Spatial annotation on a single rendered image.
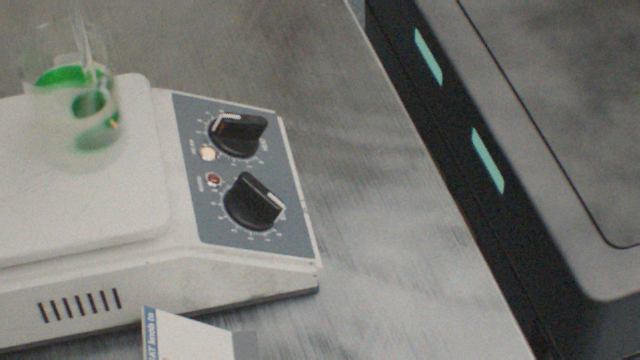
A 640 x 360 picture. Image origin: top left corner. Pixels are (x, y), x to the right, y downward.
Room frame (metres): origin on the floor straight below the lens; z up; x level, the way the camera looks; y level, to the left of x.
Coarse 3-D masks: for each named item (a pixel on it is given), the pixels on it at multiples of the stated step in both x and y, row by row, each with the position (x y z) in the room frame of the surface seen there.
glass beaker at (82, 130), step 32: (32, 32) 0.46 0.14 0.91; (64, 32) 0.46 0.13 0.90; (96, 32) 0.46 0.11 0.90; (32, 64) 0.45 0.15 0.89; (32, 96) 0.42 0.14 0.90; (64, 96) 0.41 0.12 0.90; (96, 96) 0.42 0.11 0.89; (64, 128) 0.41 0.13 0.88; (96, 128) 0.42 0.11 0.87; (128, 128) 0.44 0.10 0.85; (64, 160) 0.42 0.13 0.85; (96, 160) 0.42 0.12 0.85
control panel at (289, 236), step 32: (192, 128) 0.47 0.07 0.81; (192, 160) 0.44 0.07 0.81; (224, 160) 0.45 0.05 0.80; (256, 160) 0.46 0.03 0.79; (288, 160) 0.47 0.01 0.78; (192, 192) 0.42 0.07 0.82; (224, 192) 0.42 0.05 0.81; (288, 192) 0.44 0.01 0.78; (224, 224) 0.40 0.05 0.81; (288, 224) 0.41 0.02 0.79
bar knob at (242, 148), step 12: (216, 120) 0.47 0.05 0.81; (228, 120) 0.47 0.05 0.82; (240, 120) 0.47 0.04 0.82; (252, 120) 0.47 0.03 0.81; (264, 120) 0.48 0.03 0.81; (216, 132) 0.46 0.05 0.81; (228, 132) 0.47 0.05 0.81; (240, 132) 0.47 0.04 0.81; (252, 132) 0.47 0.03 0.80; (216, 144) 0.46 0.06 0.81; (228, 144) 0.46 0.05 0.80; (240, 144) 0.46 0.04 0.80; (252, 144) 0.47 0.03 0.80; (240, 156) 0.46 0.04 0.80
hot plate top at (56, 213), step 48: (144, 96) 0.47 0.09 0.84; (0, 144) 0.44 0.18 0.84; (144, 144) 0.43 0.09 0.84; (0, 192) 0.41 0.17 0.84; (48, 192) 0.40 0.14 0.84; (96, 192) 0.40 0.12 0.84; (144, 192) 0.40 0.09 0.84; (0, 240) 0.37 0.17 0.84; (48, 240) 0.37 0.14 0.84; (96, 240) 0.37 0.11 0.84
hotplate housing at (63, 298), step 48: (192, 96) 0.50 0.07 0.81; (288, 144) 0.49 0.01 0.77; (144, 240) 0.38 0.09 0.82; (192, 240) 0.38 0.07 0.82; (0, 288) 0.36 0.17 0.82; (48, 288) 0.36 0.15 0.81; (96, 288) 0.36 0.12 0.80; (144, 288) 0.37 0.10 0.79; (192, 288) 0.37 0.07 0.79; (240, 288) 0.38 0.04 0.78; (288, 288) 0.38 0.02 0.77; (0, 336) 0.35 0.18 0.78; (48, 336) 0.36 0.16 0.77
